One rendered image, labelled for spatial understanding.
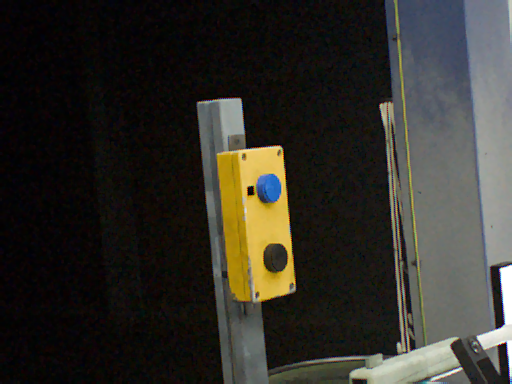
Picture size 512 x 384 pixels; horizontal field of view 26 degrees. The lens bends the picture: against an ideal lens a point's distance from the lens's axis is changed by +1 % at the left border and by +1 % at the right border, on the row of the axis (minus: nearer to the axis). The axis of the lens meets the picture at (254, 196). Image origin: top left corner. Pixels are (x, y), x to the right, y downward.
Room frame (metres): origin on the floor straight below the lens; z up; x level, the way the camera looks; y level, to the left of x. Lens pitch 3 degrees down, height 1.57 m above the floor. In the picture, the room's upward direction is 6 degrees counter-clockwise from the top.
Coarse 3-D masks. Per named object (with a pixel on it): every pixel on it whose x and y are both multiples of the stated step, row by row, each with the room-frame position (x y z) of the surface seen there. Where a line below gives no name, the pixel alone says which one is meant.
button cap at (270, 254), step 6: (270, 246) 1.87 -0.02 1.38; (276, 246) 1.87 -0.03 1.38; (282, 246) 1.88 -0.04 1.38; (264, 252) 1.87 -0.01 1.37; (270, 252) 1.86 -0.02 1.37; (276, 252) 1.86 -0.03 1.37; (282, 252) 1.88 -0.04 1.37; (264, 258) 1.86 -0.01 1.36; (270, 258) 1.86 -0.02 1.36; (276, 258) 1.86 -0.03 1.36; (282, 258) 1.88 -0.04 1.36; (264, 264) 1.86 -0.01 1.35; (270, 264) 1.86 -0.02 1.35; (276, 264) 1.86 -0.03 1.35; (282, 264) 1.87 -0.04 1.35; (270, 270) 1.87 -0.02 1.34; (276, 270) 1.87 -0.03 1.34; (282, 270) 1.88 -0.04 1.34
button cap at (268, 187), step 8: (264, 176) 1.87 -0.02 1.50; (272, 176) 1.87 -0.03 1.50; (256, 184) 1.86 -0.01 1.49; (264, 184) 1.86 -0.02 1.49; (272, 184) 1.87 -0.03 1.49; (280, 184) 1.89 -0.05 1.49; (264, 192) 1.86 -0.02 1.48; (272, 192) 1.87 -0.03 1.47; (280, 192) 1.88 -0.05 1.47; (264, 200) 1.87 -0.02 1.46; (272, 200) 1.87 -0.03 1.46
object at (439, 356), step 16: (480, 336) 1.91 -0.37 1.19; (496, 336) 1.93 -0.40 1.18; (416, 352) 1.76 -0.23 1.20; (432, 352) 1.76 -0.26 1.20; (448, 352) 1.78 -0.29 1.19; (384, 368) 1.65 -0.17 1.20; (400, 368) 1.68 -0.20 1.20; (416, 368) 1.71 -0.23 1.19; (432, 368) 1.74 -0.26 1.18; (448, 368) 1.78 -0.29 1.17
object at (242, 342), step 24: (216, 120) 1.91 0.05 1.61; (240, 120) 1.93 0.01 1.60; (216, 144) 1.91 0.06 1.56; (216, 168) 1.93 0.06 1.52; (216, 192) 1.93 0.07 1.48; (216, 216) 1.92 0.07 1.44; (216, 240) 1.92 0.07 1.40; (216, 264) 1.93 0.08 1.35; (216, 288) 1.93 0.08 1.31; (240, 312) 1.90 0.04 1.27; (240, 336) 1.90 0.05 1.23; (240, 360) 1.90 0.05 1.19; (264, 360) 1.94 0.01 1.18
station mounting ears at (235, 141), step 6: (228, 138) 1.90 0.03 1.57; (234, 138) 1.91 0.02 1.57; (240, 138) 1.93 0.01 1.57; (228, 144) 1.90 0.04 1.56; (234, 144) 1.91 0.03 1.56; (240, 144) 1.92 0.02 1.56; (234, 150) 1.91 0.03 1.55; (246, 306) 1.90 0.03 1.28; (252, 306) 1.92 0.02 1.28; (258, 306) 1.93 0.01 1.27; (246, 312) 1.90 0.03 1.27; (252, 312) 1.92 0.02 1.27
